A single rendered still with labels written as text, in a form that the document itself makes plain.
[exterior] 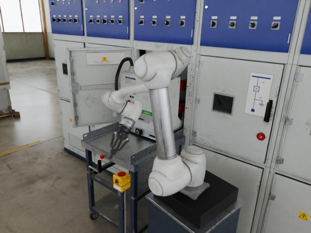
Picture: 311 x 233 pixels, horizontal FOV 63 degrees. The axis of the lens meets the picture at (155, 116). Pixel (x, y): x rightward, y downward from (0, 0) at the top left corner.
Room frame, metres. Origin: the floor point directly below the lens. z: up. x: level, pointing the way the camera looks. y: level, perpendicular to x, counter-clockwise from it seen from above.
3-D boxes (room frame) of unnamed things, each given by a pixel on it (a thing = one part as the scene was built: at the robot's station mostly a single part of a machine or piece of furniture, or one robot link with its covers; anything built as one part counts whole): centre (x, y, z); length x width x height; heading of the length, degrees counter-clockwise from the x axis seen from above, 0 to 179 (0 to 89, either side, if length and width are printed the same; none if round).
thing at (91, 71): (2.40, 0.51, 1.21); 0.63 x 0.07 x 0.74; 115
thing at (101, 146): (2.03, 0.17, 0.82); 0.68 x 0.62 x 0.06; 142
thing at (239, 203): (1.36, -0.27, 0.74); 0.46 x 0.46 x 0.02; 42
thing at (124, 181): (1.37, 0.20, 0.85); 0.08 x 0.08 x 0.10; 52
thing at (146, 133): (2.09, 0.12, 0.90); 0.54 x 0.05 x 0.06; 52
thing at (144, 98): (2.08, 0.13, 1.15); 0.48 x 0.01 x 0.48; 52
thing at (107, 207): (2.03, 0.17, 0.46); 0.64 x 0.58 x 0.66; 142
